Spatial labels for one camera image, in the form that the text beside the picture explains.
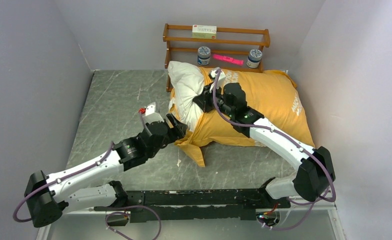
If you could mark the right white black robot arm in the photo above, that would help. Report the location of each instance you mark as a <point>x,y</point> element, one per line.
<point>314,167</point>

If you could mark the left blue white jar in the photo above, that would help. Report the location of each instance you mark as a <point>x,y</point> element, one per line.
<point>203,55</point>

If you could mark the white green cardboard box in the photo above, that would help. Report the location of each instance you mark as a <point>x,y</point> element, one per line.
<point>204,31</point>

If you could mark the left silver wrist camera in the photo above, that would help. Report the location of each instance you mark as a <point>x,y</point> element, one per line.
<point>151,112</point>

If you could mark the pink plastic strip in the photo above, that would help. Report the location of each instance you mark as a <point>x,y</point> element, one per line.
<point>228,59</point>

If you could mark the white pillow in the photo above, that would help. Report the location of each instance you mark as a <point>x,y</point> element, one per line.
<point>188,82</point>

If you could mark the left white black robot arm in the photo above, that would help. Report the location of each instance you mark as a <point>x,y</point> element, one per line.
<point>50,196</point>

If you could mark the blue white jar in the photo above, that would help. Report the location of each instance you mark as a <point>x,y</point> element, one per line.
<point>254,58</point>
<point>203,55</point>

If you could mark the orange Mickey Mouse pillowcase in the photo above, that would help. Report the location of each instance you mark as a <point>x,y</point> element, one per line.
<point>272,93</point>

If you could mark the right blue white jar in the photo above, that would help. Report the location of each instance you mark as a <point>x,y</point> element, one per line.
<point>254,58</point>

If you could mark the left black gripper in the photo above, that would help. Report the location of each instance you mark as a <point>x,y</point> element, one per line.
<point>176,132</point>

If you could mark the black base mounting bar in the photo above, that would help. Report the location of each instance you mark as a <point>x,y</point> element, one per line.
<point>242,203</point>

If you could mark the wooden three-tier shelf rack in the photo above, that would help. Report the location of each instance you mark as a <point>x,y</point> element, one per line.
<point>220,46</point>

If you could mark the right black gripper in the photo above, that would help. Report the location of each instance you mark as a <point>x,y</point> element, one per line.
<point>204,99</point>

